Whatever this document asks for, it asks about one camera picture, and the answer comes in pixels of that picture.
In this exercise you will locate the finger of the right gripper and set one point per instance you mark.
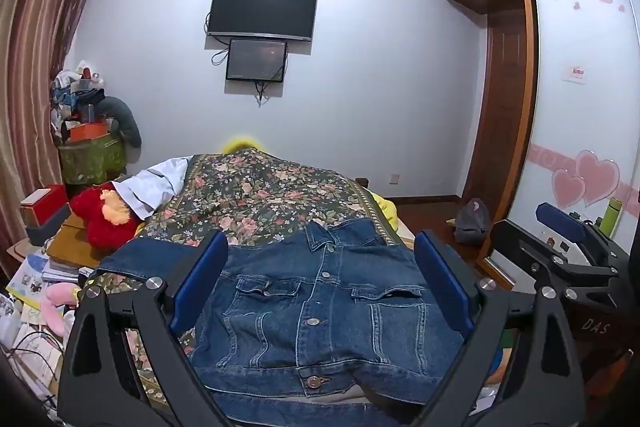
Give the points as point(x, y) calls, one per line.
point(560, 222)

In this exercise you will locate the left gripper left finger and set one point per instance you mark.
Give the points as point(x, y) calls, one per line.
point(99, 384)

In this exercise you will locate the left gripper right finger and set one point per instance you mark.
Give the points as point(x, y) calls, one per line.
point(542, 384)

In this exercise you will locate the blue denim jacket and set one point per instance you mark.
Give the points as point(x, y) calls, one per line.
point(285, 326)

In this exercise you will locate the green bottle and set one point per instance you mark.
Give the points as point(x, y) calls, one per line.
point(610, 217)

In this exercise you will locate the wooden wardrobe with hearts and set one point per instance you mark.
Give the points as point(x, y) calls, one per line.
point(578, 136)

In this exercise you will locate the wooden door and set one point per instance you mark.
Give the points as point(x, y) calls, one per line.
point(501, 108)

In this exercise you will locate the grey backpack on floor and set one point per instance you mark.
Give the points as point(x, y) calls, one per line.
point(472, 223)

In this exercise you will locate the pink plush toy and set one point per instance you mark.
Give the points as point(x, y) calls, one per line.
point(56, 296)

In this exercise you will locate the red plush toy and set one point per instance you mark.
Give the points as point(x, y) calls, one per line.
point(108, 220)

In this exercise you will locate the red and black box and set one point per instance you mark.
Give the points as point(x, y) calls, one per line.
point(43, 212)

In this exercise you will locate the white shirt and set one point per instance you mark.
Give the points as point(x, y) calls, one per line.
point(153, 187)

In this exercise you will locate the green cloth covered stand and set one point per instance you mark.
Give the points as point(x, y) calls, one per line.
point(92, 161)

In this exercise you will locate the floral bedspread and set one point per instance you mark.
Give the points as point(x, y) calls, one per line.
point(256, 199)

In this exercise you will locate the orange box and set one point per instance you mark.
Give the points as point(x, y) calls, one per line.
point(89, 131)

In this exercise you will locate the grey neck pillow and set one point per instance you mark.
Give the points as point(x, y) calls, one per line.
point(124, 123)

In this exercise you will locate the striped red curtain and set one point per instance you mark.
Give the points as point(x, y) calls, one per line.
point(36, 36)

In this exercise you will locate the large black wall television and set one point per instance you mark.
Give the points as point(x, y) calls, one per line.
point(277, 19)

